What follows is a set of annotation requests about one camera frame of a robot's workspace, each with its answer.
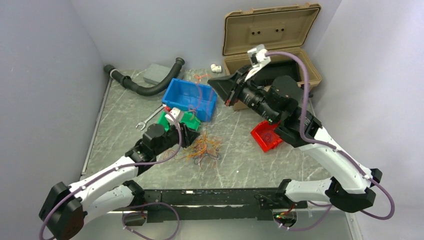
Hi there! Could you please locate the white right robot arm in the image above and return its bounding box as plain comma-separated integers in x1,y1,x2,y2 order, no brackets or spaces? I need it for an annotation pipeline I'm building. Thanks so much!
208,65,383,213

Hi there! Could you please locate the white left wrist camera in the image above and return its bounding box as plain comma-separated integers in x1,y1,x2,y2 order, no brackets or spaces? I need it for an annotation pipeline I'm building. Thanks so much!
165,107,185,125

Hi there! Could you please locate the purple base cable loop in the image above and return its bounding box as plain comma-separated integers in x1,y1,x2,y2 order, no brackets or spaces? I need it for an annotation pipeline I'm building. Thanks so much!
121,200,181,240

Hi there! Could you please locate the grey flat block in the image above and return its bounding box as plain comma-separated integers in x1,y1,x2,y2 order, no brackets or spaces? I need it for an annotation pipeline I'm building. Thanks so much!
143,63,171,85

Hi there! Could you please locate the yellow thin cable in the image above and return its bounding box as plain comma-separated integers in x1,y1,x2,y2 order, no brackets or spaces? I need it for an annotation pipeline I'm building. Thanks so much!
183,132,222,163

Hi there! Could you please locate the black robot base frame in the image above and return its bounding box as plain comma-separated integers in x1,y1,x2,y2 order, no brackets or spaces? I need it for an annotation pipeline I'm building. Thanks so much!
119,183,308,224

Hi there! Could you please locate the red plastic bin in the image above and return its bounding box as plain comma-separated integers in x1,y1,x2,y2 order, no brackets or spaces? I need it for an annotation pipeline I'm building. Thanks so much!
250,120,284,153

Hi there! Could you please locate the black corrugated hose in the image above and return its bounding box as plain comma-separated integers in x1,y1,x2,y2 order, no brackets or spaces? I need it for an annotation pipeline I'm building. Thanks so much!
103,57,186,97

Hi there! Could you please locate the black toolbox tray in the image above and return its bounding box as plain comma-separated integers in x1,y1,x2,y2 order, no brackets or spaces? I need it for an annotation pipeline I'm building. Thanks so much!
254,60,301,86

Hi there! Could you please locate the green plastic bin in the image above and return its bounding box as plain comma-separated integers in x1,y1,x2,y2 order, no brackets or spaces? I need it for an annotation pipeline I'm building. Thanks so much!
157,111,201,131

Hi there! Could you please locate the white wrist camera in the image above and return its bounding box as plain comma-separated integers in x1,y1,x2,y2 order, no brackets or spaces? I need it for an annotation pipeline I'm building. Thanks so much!
244,44,271,82
165,107,185,125

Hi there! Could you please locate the tan plastic toolbox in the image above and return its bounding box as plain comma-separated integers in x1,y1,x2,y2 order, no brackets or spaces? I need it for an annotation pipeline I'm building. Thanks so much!
221,2,323,112

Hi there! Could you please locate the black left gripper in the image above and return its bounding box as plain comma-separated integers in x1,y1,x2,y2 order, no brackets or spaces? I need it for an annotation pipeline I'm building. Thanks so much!
153,120,200,156

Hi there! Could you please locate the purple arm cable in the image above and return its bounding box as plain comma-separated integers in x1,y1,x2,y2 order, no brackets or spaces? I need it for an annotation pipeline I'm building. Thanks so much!
264,50,396,233
39,109,184,240

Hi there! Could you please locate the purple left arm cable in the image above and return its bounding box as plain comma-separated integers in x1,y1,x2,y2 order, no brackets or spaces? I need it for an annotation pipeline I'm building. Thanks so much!
39,109,184,240

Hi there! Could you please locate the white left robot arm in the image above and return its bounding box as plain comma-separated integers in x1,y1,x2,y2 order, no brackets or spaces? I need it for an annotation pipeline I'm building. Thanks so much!
38,123,200,240

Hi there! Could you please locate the silver open-end wrench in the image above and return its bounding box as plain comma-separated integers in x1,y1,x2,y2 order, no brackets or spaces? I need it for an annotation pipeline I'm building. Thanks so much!
135,103,166,131

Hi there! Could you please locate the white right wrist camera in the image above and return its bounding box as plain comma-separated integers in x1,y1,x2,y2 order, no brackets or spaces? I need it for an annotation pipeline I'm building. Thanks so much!
244,44,271,82

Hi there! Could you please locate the blue plastic bin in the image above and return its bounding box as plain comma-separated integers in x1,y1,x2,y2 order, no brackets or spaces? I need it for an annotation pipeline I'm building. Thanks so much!
162,78,218,122

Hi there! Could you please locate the white pipe elbow fitting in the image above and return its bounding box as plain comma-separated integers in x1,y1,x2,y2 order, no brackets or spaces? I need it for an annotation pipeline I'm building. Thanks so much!
210,64,222,74

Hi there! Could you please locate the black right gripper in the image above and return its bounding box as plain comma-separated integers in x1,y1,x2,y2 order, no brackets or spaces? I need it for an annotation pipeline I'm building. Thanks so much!
208,64,280,124

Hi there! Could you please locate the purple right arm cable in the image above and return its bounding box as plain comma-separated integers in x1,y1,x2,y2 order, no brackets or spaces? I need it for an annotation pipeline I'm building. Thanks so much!
264,50,396,233

